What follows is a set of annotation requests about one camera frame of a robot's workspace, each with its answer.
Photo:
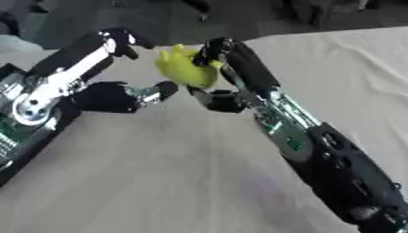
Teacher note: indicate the yellow-green toy fruit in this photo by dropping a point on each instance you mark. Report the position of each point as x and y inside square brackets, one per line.
[186, 71]

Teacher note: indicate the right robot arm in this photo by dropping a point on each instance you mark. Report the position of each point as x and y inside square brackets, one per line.
[340, 170]

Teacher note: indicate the pale plastic bag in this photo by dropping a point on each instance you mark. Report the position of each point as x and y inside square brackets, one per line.
[16, 43]

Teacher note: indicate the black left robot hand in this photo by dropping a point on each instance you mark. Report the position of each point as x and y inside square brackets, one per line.
[101, 97]

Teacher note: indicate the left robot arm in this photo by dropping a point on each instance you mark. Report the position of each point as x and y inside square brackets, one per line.
[11, 136]

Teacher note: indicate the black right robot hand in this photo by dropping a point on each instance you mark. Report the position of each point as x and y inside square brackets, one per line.
[249, 69]

